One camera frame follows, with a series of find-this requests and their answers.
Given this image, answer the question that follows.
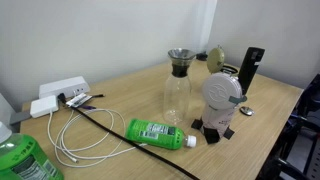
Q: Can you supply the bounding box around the white round tin canister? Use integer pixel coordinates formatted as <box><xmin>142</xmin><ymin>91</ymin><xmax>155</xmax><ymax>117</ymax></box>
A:
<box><xmin>200</xmin><ymin>72</ymin><xmax>248</xmax><ymax>136</ymax></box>

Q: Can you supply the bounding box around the white charging cable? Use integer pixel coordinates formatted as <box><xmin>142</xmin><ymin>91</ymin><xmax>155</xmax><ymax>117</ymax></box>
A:
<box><xmin>46</xmin><ymin>107</ymin><xmax>148</xmax><ymax>169</ymax></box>

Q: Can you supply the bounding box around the black tape piece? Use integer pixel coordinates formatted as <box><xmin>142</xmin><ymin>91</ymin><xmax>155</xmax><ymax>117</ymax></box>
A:
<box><xmin>223</xmin><ymin>127</ymin><xmax>236</xmax><ymax>140</ymax></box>
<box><xmin>203</xmin><ymin>128</ymin><xmax>221</xmax><ymax>145</ymax></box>
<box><xmin>190</xmin><ymin>118</ymin><xmax>204</xmax><ymax>131</ymax></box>

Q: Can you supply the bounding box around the gold tin with hinged lid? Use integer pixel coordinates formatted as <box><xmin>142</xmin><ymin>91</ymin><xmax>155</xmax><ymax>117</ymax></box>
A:
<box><xmin>206</xmin><ymin>45</ymin><xmax>240</xmax><ymax>81</ymax></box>

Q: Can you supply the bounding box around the white charger adapter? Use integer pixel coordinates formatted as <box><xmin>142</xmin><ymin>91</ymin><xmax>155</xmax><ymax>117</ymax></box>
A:
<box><xmin>29</xmin><ymin>94</ymin><xmax>60</xmax><ymax>119</ymax></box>

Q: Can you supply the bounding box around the white sachet packet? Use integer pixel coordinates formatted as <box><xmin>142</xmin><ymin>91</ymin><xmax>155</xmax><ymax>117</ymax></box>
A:
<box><xmin>65</xmin><ymin>92</ymin><xmax>93</xmax><ymax>108</ymax></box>

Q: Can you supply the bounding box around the white rectangular power box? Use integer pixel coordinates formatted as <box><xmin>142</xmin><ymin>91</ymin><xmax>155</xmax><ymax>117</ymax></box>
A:
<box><xmin>38</xmin><ymin>75</ymin><xmax>91</xmax><ymax>100</ymax></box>

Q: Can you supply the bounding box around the black thermos flask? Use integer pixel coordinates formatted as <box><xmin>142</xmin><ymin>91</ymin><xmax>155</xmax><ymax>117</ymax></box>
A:
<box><xmin>237</xmin><ymin>46</ymin><xmax>266</xmax><ymax>96</ymax></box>

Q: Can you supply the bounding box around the black equipment rack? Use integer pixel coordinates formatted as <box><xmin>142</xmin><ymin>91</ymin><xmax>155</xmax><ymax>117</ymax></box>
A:
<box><xmin>256</xmin><ymin>73</ymin><xmax>320</xmax><ymax>180</ymax></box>

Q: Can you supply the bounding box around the green plastic bottle white cap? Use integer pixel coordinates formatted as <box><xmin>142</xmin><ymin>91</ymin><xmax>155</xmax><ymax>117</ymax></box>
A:
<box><xmin>124</xmin><ymin>118</ymin><xmax>198</xmax><ymax>151</ymax></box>

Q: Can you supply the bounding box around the small round metal disc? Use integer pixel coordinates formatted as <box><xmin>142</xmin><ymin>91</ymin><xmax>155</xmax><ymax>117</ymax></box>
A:
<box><xmin>239</xmin><ymin>105</ymin><xmax>256</xmax><ymax>117</ymax></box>

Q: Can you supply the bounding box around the large green soap bottle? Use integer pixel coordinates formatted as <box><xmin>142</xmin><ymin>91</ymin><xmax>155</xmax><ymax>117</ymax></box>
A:
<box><xmin>0</xmin><ymin>121</ymin><xmax>65</xmax><ymax>180</ymax></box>

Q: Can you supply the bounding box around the thick black table cable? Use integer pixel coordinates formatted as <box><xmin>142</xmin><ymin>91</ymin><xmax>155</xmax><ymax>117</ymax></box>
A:
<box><xmin>57</xmin><ymin>93</ymin><xmax>201</xmax><ymax>180</ymax></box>

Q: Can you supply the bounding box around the purple cable connector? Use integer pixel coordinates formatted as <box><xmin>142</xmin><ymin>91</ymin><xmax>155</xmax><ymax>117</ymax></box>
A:
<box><xmin>79</xmin><ymin>104</ymin><xmax>98</xmax><ymax>111</ymax></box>

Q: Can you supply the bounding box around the glass carafe with metal filter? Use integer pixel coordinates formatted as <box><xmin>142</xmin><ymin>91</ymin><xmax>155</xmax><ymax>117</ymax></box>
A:
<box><xmin>162</xmin><ymin>48</ymin><xmax>198</xmax><ymax>125</ymax></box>

